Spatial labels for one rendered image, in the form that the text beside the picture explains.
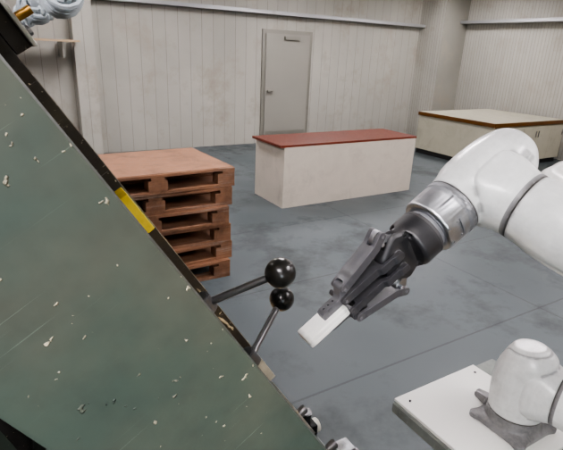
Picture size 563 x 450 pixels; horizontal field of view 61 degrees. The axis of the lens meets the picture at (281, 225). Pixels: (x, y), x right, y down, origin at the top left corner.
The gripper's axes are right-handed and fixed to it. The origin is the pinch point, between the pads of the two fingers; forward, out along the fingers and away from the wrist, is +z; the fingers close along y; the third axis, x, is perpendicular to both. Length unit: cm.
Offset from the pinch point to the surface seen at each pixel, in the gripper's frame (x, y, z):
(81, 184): -23.3, -41.2, 11.3
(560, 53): 527, 448, -796
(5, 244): -23.3, -41.1, 15.3
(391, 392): 111, 195, -37
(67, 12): 40, -45, -1
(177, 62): 816, 129, -215
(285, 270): -2.3, -13.1, 1.0
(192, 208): 287, 114, -27
